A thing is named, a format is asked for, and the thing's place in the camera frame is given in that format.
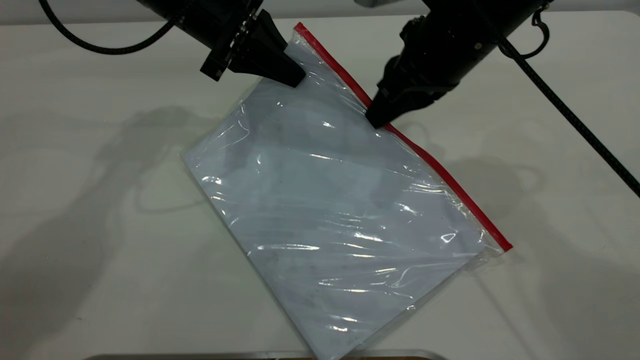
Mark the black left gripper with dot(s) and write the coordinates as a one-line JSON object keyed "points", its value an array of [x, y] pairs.
{"points": [[232, 42]]}

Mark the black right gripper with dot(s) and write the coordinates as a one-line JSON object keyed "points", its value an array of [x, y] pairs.
{"points": [[435, 55]]}

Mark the clear plastic zip bag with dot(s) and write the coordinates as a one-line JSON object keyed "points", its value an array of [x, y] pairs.
{"points": [[350, 210]]}

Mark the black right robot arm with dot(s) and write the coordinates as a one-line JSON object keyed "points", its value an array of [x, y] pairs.
{"points": [[500, 15]]}

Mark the white paper sheet in bag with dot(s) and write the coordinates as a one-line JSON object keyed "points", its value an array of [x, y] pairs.
{"points": [[330, 215]]}

